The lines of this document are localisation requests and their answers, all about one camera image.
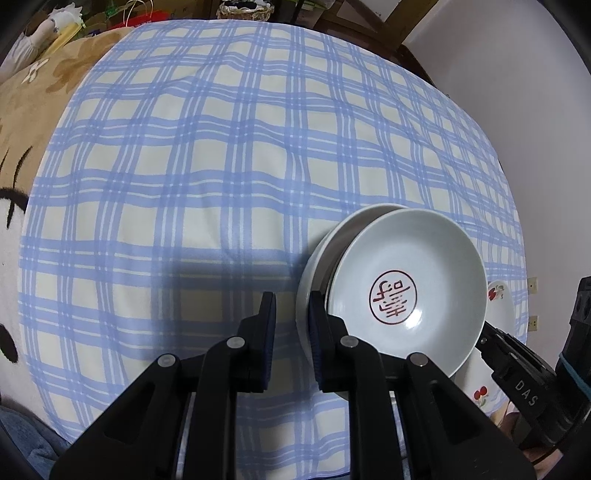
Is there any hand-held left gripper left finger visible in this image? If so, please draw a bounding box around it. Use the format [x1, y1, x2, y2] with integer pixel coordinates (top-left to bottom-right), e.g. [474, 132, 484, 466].
[48, 292, 278, 480]

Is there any white fluffy plush toy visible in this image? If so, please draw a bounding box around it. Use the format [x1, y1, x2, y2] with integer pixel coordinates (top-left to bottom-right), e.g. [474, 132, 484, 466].
[48, 0, 86, 26]

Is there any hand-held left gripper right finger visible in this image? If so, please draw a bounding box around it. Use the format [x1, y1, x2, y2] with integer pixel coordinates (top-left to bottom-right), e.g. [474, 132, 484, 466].
[308, 290, 539, 480]

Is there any wooden door frame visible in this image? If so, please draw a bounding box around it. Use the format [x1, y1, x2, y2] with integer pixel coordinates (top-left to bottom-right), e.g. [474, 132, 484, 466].
[379, 0, 437, 47]

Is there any person's right hand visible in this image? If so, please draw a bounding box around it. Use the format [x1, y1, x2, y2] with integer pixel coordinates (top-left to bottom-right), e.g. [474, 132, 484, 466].
[501, 408, 561, 469]

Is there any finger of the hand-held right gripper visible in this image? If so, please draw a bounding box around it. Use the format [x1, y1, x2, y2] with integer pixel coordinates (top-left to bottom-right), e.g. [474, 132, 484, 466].
[475, 320, 561, 446]

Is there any blue plaid cloth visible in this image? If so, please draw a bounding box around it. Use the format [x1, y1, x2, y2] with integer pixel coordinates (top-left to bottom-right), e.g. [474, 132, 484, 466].
[18, 19, 529, 480]

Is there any red shopping bag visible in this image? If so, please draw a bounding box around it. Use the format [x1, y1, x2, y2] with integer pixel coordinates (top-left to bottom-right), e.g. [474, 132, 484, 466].
[117, 0, 153, 28]

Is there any small red-sided white bowl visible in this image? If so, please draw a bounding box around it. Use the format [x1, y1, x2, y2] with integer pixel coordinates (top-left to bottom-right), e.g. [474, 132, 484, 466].
[323, 209, 488, 379]

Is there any large plain white bowl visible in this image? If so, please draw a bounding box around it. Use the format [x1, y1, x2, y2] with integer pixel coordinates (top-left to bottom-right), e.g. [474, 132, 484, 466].
[296, 203, 411, 370]

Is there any green yellow plush toy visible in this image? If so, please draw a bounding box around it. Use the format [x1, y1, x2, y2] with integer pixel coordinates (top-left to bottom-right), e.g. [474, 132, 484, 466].
[51, 21, 90, 51]

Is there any cherry-print white plate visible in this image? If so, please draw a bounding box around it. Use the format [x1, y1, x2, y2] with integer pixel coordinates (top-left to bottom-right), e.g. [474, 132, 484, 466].
[455, 279, 516, 412]

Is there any brown printed blanket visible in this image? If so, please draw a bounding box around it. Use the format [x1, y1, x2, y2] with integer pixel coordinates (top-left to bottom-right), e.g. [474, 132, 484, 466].
[0, 25, 134, 435]

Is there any wicker basket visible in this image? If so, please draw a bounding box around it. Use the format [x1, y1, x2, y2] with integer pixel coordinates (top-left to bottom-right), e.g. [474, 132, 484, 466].
[217, 0, 273, 21]

